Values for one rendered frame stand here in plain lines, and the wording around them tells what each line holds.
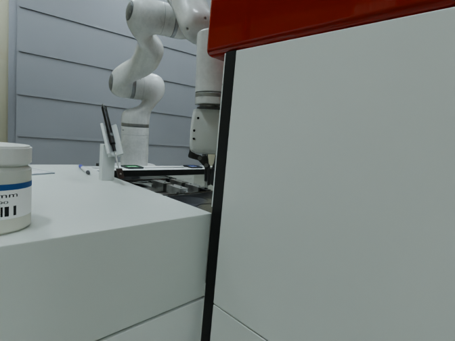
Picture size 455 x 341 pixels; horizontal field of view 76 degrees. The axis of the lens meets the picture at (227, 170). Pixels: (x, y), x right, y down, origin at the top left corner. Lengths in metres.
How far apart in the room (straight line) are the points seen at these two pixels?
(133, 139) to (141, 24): 0.49
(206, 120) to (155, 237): 0.31
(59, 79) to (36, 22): 0.60
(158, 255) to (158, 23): 0.78
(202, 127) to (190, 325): 0.38
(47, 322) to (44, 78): 3.67
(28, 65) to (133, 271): 3.66
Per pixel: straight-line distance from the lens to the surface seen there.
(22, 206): 0.40
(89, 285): 0.41
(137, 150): 1.34
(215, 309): 0.52
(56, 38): 4.08
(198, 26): 0.77
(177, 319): 0.52
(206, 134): 0.65
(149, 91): 1.34
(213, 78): 0.64
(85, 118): 4.01
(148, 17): 1.04
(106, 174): 0.74
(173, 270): 0.47
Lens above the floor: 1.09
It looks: 6 degrees down
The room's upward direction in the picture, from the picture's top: 5 degrees clockwise
